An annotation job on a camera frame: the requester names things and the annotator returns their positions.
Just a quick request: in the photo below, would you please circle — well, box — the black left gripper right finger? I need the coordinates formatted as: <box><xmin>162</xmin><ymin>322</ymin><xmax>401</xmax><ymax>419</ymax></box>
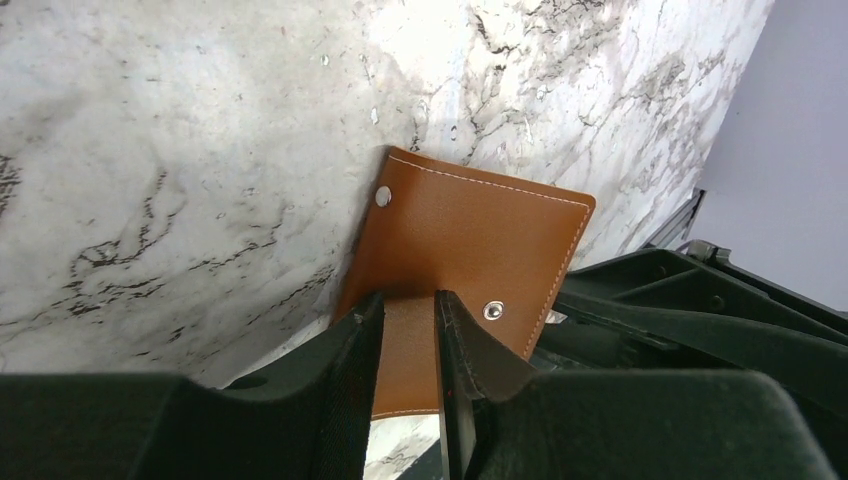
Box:
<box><xmin>434</xmin><ymin>290</ymin><xmax>837</xmax><ymax>479</ymax></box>

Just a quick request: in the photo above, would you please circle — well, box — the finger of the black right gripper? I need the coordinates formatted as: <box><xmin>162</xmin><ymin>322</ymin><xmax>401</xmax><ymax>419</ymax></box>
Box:
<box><xmin>529</xmin><ymin>248</ymin><xmax>848</xmax><ymax>419</ymax></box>

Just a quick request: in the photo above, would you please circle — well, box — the brown leather card holder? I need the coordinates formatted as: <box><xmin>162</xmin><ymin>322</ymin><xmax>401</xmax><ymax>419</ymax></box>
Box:
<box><xmin>335</xmin><ymin>147</ymin><xmax>596</xmax><ymax>420</ymax></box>

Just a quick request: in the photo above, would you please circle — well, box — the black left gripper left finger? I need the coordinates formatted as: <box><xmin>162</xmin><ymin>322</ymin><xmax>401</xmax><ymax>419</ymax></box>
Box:
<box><xmin>1</xmin><ymin>294</ymin><xmax>384</xmax><ymax>479</ymax></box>

